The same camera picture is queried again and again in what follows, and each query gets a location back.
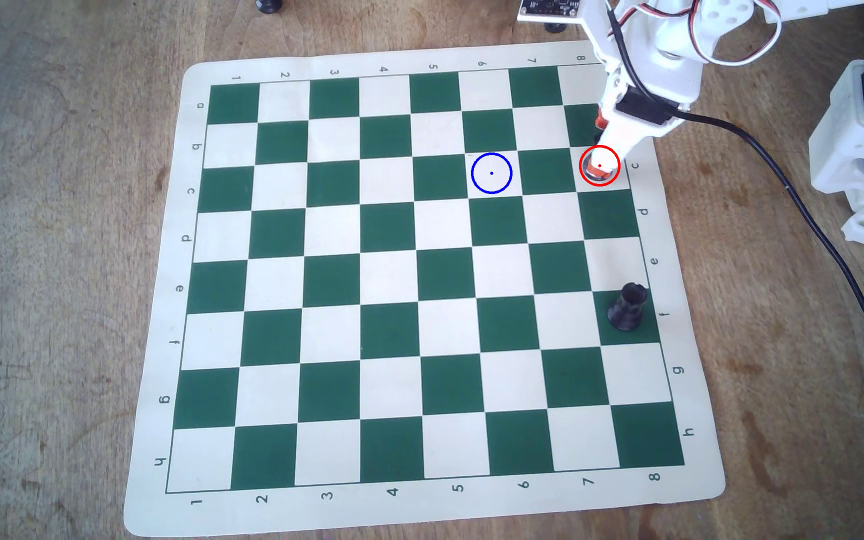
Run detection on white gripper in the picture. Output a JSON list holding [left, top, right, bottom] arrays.
[[580, 0, 705, 186]]

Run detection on small dark circuit board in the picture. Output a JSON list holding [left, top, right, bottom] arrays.
[[516, 0, 585, 35]]

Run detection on green white chessboard mat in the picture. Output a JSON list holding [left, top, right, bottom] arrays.
[[123, 37, 727, 539]]

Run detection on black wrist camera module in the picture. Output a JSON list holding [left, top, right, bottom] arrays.
[[615, 87, 675, 126]]

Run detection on black camera cable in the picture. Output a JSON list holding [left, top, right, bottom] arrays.
[[603, 0, 864, 402]]

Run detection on red white gripper servo wire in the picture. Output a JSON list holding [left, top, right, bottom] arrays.
[[610, 0, 783, 68]]

